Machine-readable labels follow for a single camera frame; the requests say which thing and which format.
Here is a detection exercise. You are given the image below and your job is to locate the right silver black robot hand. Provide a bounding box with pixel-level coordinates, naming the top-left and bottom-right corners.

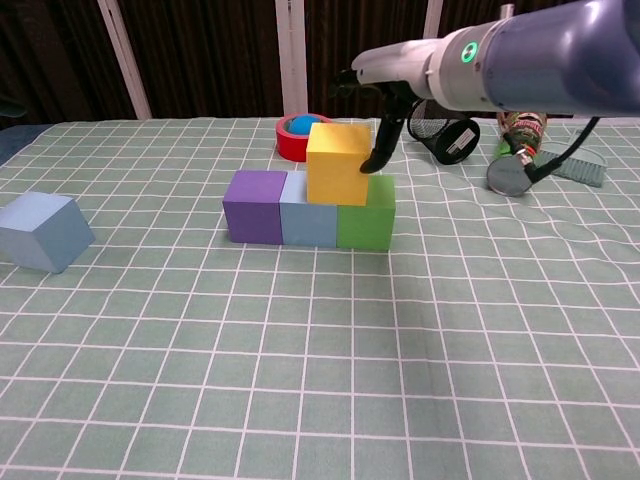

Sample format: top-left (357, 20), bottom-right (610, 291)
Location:
top-left (328, 38), bottom-right (441, 175)

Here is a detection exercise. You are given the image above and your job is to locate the yellow cube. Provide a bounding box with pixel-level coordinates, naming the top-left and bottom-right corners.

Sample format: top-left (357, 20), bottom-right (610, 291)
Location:
top-left (305, 123), bottom-right (374, 206)

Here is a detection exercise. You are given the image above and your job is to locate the green cube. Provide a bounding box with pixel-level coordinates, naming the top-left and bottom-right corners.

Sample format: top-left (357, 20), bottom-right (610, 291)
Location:
top-left (336, 174), bottom-right (397, 251)

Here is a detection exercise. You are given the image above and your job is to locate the light blue cube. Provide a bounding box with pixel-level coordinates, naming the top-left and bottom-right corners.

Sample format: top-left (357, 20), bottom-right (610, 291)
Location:
top-left (278, 171), bottom-right (341, 248)
top-left (0, 191), bottom-right (96, 274)

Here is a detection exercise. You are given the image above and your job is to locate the purple cube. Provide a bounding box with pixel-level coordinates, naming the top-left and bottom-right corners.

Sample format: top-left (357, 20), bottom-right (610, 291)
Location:
top-left (222, 169), bottom-right (289, 245)

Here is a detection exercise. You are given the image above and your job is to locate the black mesh pen cup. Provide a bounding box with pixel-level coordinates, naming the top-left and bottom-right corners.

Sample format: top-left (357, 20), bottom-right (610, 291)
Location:
top-left (406, 98), bottom-right (482, 166)

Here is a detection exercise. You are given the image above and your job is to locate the blue ball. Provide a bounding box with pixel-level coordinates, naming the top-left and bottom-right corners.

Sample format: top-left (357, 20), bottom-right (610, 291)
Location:
top-left (288, 115), bottom-right (324, 137)

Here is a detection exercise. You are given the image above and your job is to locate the red tape roll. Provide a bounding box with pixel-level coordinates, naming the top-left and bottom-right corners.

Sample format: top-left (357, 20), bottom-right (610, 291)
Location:
top-left (275, 113), bottom-right (334, 163)

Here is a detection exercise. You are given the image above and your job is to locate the green chips can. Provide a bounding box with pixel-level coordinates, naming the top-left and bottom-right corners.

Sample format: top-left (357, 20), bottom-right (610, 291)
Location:
top-left (486, 112), bottom-right (550, 197)

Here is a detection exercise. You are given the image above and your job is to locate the dark pleated curtain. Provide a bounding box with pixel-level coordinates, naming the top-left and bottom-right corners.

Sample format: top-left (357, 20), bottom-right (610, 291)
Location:
top-left (0, 0), bottom-right (640, 129)

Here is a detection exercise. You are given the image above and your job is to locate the pale blue hand brush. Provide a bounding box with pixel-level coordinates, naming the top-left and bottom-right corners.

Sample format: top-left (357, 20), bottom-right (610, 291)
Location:
top-left (537, 128), bottom-right (610, 189)

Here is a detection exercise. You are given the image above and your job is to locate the green checkered tablecloth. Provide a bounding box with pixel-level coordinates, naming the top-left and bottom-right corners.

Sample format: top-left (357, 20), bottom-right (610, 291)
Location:
top-left (0, 117), bottom-right (640, 480)

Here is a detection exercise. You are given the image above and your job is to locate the white frame post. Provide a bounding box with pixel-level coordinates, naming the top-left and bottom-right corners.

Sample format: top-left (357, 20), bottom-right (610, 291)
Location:
top-left (275, 0), bottom-right (309, 117)
top-left (413, 0), bottom-right (444, 107)
top-left (97, 0), bottom-right (153, 120)

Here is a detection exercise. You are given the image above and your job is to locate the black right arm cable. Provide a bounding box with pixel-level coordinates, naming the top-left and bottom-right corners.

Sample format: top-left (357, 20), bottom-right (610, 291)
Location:
top-left (497, 112), bottom-right (601, 185)

